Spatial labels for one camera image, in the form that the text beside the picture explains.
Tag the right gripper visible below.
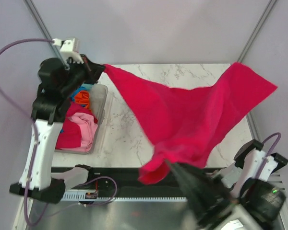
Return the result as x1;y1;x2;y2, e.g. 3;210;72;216
168;149;252;230

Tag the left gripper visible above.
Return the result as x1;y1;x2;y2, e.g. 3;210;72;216
61;53;106;96

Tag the crimson t shirt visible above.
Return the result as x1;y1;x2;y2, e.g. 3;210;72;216
105;63;277;184
55;102;93;150

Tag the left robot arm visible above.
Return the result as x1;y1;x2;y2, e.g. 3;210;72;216
9;54;105;204

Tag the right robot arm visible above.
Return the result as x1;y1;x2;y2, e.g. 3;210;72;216
166;139;288;230

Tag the blue t shirt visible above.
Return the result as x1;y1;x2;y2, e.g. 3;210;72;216
70;84;92;102

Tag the clear plastic bin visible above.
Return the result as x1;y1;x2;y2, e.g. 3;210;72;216
55;84;108;154

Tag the orange t shirt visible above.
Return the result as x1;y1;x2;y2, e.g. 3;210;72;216
74;91;90;108

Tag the light pink t shirt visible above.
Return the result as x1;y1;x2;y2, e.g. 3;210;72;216
69;113;98;152

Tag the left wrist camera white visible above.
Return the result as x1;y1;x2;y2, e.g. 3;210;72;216
60;37;84;64

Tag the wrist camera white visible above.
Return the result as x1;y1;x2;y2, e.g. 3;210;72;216
60;37;84;64
215;205;261;230

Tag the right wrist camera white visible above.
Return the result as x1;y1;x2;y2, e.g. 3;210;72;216
215;205;261;230

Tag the left aluminium frame post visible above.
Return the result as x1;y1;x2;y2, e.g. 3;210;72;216
23;0;63;61

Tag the aluminium frame post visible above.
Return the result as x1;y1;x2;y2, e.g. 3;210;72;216
23;0;63;61
237;0;278;63

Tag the aluminium frame rail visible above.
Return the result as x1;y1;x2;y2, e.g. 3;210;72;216
246;111;264;141

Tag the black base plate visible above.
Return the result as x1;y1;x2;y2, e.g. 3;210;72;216
51;167;224;200

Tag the white cable duct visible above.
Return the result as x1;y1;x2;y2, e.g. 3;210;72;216
61;190;187;202

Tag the right aluminium frame post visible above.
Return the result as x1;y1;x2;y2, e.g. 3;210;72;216
237;0;278;63

